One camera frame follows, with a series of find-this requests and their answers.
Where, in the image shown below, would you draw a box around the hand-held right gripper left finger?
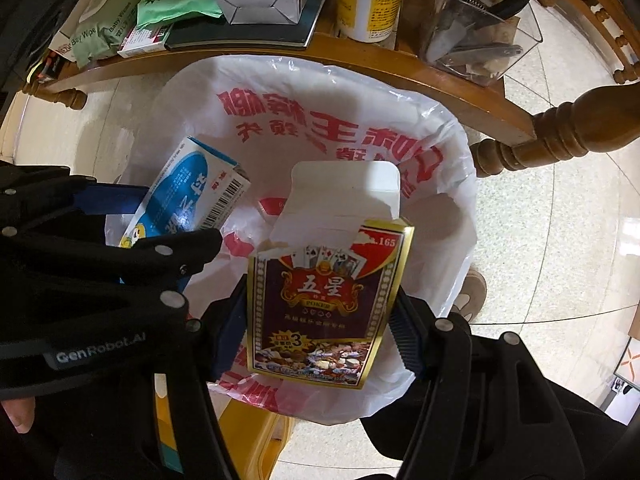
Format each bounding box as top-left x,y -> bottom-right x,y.
150,275 -> 251,480

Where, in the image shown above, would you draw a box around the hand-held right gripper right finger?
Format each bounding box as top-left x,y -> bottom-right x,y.
386,285 -> 553,480

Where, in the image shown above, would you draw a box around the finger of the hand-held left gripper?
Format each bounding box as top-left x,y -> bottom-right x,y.
0,227 -> 224,347
0,162 -> 151,232

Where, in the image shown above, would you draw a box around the blue white medicine box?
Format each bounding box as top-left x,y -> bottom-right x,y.
118,135 -> 252,250

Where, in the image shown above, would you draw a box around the playing card box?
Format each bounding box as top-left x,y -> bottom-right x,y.
246,160 -> 416,391

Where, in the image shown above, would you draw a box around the yellow trash bin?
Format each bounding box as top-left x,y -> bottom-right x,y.
154,375 -> 297,480

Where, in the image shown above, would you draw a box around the white plastic bag red print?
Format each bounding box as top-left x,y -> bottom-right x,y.
104,52 -> 479,418

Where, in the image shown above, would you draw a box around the person's left hand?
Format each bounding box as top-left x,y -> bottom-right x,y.
0,397 -> 37,434

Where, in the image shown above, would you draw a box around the beige shoe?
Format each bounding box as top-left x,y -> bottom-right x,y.
452,267 -> 489,324

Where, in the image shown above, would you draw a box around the red white small box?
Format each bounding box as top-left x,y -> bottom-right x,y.
117,24 -> 169,59

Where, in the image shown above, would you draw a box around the pale green baby wipes pack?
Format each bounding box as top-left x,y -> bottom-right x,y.
69,9 -> 139,69

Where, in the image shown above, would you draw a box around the person's black trousers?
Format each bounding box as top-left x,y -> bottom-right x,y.
359,375 -> 628,480

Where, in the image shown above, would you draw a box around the dark notebook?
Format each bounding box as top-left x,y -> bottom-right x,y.
164,6 -> 322,52

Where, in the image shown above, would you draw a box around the wooden table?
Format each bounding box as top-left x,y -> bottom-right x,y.
20,0 -> 640,181

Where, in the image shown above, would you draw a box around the metal nail clipper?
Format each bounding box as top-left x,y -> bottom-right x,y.
439,42 -> 524,69

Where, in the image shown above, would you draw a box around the white bottle yellow label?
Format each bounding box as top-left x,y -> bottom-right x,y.
335,0 -> 407,44

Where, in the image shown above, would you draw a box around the clear plastic container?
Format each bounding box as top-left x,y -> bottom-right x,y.
419,0 -> 544,87

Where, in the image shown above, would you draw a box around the wooden chair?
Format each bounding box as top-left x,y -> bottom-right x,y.
520,0 -> 640,86

